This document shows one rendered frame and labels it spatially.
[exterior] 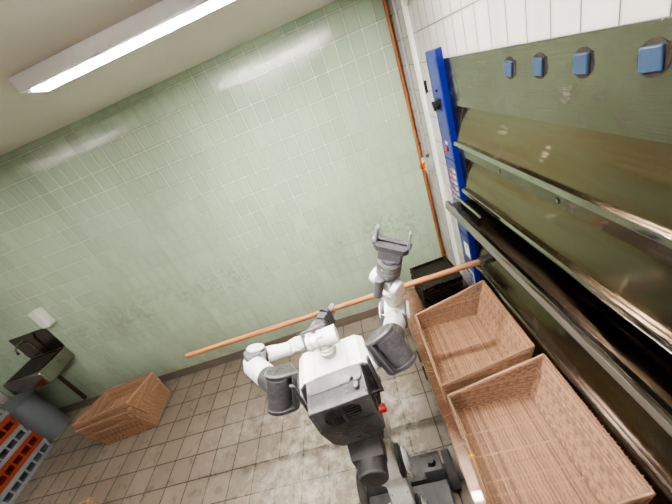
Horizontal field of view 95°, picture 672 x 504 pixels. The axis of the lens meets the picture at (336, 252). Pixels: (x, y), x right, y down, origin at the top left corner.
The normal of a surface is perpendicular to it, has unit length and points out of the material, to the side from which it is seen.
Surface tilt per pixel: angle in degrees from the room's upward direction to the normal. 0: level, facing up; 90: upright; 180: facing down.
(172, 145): 90
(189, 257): 90
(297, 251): 90
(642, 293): 70
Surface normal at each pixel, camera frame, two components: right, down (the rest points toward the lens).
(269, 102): 0.04, 0.48
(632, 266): -1.00, 0.03
